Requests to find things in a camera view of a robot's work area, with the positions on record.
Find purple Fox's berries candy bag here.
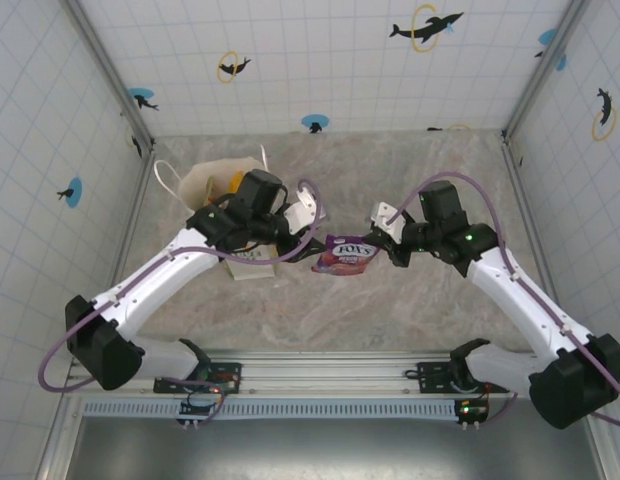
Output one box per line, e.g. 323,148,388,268
310,233,379,278

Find cream paper bag white handles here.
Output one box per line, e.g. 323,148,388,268
153,143,282,281

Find blue oval fish sticker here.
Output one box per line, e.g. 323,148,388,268
300,113,331,135
56,177,84,209
533,28,559,59

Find blue oval shark sticker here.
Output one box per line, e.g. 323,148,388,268
127,87,160,112

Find grey metal sheet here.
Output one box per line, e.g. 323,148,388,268
77,417,601,480

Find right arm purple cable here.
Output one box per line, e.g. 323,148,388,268
387,171,620,429

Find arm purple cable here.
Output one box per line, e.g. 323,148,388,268
37,179,325,392
387,171,620,429

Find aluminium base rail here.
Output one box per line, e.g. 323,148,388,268
67,348,602,401

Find small yellow ring dolphin sticker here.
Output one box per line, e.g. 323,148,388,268
217,49,253,85

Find slotted grey cable duct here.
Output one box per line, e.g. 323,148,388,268
82,398,491,420

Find controller board with wires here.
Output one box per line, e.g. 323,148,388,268
177,374,239,430
453,392,491,430

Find aluminium corner post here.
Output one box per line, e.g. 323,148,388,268
64,0,156,151
503,0,589,139

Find large yellow ring dolphin sticker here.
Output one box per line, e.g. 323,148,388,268
388,3,465,54

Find aluminium frame post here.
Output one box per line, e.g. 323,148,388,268
34,394,86,480
587,422,620,480

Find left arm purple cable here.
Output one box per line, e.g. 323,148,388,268
37,179,325,392

